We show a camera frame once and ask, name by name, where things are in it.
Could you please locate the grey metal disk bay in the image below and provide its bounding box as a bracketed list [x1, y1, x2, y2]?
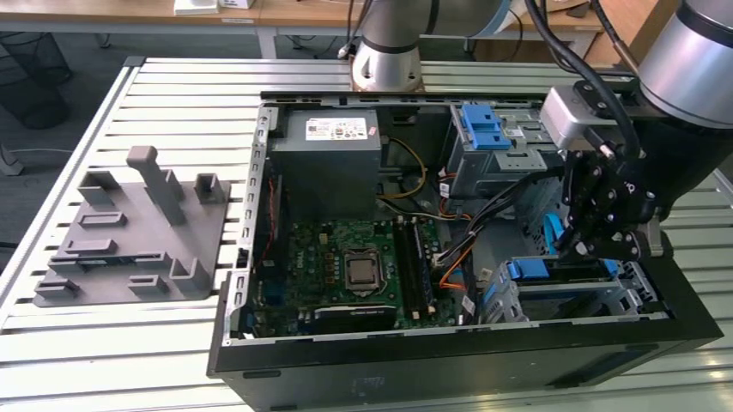
[478, 256, 660, 325]

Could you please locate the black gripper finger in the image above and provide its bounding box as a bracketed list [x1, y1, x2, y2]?
[558, 149, 625, 264]
[572, 221, 656, 264]

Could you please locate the yellow power wire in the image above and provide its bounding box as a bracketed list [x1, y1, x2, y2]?
[377, 136, 430, 201]

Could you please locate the grey parts rack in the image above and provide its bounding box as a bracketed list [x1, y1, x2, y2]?
[31, 145, 234, 308]

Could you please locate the CPU socket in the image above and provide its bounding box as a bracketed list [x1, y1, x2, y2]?
[341, 247, 386, 300]

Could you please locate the blue plastic drive latch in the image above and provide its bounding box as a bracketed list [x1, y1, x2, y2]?
[461, 105, 514, 151]

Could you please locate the black open PC case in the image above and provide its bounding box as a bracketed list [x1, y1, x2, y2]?
[206, 90, 726, 412]

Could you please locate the wooden cabinet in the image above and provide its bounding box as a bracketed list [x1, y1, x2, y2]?
[586, 0, 682, 72]

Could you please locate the green motherboard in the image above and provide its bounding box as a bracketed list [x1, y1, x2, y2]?
[251, 216, 459, 340]

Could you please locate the black graphics card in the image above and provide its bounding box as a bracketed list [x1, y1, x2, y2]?
[309, 302, 399, 334]

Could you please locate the grey power supply unit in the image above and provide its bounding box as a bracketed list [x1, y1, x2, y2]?
[267, 106, 383, 222]

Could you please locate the black mesh waste bin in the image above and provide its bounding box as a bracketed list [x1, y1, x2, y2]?
[0, 32, 75, 130]

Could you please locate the white floor stand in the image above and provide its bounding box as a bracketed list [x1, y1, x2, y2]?
[0, 143, 25, 176]

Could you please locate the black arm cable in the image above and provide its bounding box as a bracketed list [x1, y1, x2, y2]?
[592, 0, 641, 76]
[525, 0, 646, 158]

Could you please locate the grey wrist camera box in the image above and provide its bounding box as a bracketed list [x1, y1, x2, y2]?
[541, 85, 624, 152]
[645, 218, 666, 258]

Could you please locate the silver CPU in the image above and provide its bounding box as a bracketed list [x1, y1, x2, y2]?
[346, 258, 379, 288]

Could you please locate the grey optical drive cage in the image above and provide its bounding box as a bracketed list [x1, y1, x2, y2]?
[446, 102, 574, 201]

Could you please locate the wooden desk white frame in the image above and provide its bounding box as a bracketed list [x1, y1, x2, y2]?
[256, 0, 609, 65]
[0, 0, 270, 59]

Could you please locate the dark RAM stick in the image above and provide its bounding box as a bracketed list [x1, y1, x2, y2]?
[411, 219, 435, 313]

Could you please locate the flat blue data wire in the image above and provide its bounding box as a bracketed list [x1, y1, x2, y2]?
[542, 212, 568, 255]

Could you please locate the black wire bundle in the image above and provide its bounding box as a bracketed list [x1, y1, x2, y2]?
[443, 165, 568, 270]

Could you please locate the orange wire bundle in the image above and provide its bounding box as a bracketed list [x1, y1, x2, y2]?
[439, 260, 466, 294]

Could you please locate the hard disk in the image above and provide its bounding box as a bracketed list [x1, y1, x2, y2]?
[506, 256, 621, 287]

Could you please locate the brown cardboard piece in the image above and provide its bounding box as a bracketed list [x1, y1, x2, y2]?
[549, 0, 592, 19]

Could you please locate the red data wire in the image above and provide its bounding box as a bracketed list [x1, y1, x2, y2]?
[438, 169, 463, 220]

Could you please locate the thin red wire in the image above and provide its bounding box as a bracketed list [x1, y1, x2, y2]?
[260, 174, 286, 268]

